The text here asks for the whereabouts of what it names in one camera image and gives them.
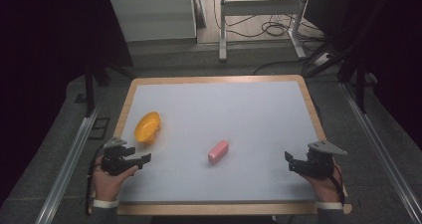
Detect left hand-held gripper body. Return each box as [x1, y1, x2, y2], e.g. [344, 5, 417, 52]
[101, 136, 137, 177]

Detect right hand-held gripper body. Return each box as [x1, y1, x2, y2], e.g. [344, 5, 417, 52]
[288, 139, 348, 180]

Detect person's left hand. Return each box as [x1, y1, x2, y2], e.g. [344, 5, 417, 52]
[92, 155, 139, 202]

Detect person's right hand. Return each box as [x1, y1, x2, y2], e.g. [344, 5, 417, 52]
[300, 160, 344, 204]

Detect orange mango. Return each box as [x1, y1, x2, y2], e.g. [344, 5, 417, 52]
[133, 111, 163, 145]

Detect pink soap bar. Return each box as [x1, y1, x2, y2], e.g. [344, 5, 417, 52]
[207, 139, 230, 166]

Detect black metal stand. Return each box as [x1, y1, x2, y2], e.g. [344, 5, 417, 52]
[74, 59, 137, 118]
[303, 0, 392, 114]

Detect white power strip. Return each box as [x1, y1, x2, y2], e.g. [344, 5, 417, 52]
[312, 52, 333, 68]

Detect dark curtain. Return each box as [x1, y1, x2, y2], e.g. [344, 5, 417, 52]
[0, 0, 133, 208]
[331, 0, 422, 152]

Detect white cabinet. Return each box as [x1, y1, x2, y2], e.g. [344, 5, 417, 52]
[107, 0, 198, 43]

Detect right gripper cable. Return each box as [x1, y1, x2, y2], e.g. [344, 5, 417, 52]
[329, 163, 346, 206]

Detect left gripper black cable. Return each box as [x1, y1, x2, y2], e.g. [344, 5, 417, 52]
[85, 144, 106, 216]

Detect black floor bracket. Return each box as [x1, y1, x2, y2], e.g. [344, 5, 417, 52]
[88, 116, 111, 141]

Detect aluminium rail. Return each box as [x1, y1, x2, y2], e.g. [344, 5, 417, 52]
[35, 105, 102, 224]
[339, 82, 422, 224]

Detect black floor cables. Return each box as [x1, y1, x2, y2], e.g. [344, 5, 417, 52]
[212, 0, 327, 53]

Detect white metal desk frame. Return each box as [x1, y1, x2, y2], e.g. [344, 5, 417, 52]
[218, 0, 314, 63]

